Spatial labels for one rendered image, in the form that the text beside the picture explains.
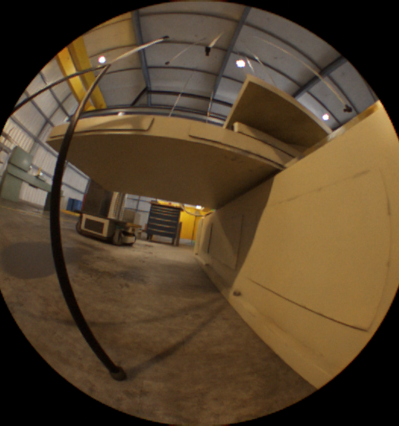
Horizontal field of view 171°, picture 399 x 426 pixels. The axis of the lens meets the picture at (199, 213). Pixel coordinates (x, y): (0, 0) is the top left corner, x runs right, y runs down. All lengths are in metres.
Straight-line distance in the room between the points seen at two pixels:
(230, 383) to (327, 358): 0.22
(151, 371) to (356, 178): 0.57
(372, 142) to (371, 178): 0.08
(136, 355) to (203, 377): 0.15
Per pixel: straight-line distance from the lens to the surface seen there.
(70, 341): 0.41
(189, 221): 4.47
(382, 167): 0.36
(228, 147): 0.49
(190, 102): 10.33
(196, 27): 7.95
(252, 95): 0.62
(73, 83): 9.04
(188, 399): 0.32
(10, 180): 5.13
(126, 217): 2.73
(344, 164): 0.39
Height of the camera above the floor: 0.30
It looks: 10 degrees up
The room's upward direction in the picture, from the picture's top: 9 degrees clockwise
